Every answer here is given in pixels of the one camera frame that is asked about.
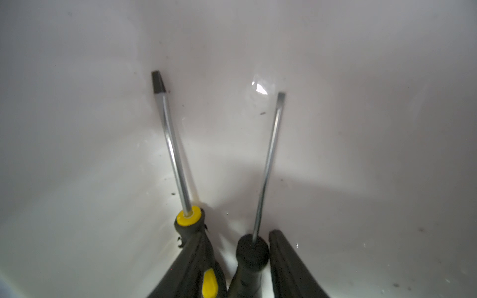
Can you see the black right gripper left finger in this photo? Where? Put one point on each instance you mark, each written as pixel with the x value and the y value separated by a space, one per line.
pixel 184 278

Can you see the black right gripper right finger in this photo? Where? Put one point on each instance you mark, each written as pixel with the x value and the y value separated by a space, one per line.
pixel 290 277

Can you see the black handled screwdriver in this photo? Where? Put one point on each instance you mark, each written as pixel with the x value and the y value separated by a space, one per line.
pixel 252 251

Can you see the black yellow screwdriver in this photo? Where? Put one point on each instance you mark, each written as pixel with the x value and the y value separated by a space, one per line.
pixel 191 220

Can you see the white storage box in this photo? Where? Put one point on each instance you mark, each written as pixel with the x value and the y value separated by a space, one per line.
pixel 374 182

